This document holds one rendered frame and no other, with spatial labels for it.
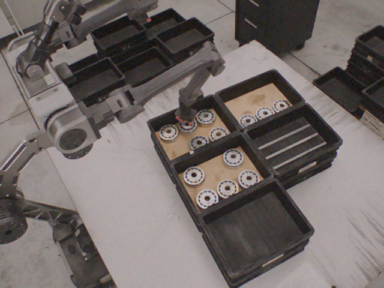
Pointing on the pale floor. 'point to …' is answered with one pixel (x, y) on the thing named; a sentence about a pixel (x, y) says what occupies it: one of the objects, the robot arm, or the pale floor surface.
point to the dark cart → (275, 23)
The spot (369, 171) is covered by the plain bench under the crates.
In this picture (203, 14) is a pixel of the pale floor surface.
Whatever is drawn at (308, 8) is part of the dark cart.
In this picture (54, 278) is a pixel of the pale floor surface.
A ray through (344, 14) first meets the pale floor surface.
